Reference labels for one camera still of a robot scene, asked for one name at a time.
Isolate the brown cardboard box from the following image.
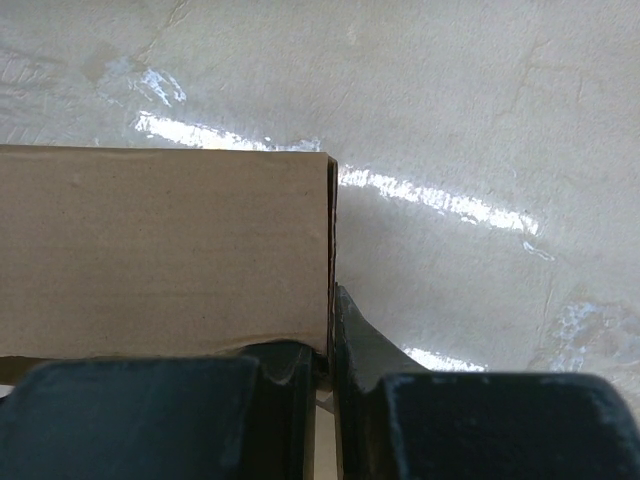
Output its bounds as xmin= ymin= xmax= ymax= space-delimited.
xmin=1 ymin=145 xmax=338 ymax=403

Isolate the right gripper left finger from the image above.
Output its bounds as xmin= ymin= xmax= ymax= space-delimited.
xmin=1 ymin=342 xmax=315 ymax=479

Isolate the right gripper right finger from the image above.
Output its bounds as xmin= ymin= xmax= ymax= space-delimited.
xmin=332 ymin=287 xmax=639 ymax=479

